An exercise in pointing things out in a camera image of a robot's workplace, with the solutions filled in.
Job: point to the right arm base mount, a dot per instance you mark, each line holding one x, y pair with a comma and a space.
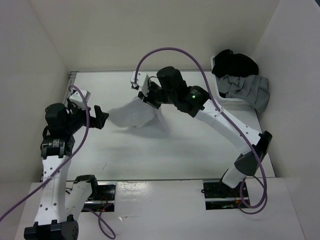
218, 196

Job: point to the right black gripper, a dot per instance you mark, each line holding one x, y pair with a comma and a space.
148, 98

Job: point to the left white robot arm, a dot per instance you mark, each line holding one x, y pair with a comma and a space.
58, 211

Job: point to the white plastic bin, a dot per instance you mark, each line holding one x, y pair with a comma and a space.
225, 91

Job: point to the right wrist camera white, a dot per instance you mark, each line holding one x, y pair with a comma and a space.
140, 81

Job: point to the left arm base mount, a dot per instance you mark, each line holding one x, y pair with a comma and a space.
104, 197

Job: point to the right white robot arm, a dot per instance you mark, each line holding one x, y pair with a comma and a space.
195, 101

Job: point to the white skirt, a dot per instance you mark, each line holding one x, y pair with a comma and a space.
137, 114

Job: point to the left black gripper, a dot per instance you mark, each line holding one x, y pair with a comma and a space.
100, 119

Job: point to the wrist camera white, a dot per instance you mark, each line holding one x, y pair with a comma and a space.
76, 98
140, 81

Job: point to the grey garment in bin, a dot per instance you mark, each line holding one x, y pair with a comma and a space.
255, 90

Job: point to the black garment in bin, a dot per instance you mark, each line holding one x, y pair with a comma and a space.
228, 63

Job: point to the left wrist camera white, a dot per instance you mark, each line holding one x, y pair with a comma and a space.
76, 98

